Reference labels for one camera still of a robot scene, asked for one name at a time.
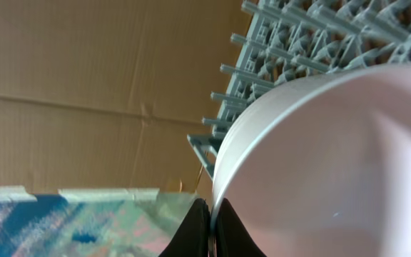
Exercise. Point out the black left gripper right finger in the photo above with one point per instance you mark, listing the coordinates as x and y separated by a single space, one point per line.
231 237

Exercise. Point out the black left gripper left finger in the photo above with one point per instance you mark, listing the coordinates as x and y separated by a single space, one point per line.
191 238

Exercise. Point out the grey dishwasher rack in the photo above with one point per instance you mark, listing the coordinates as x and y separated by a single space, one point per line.
291 39

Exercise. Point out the colourful patterned cloth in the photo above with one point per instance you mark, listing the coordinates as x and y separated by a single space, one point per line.
103 222

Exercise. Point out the brown cardboard panel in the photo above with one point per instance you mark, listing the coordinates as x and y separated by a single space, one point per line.
103 94

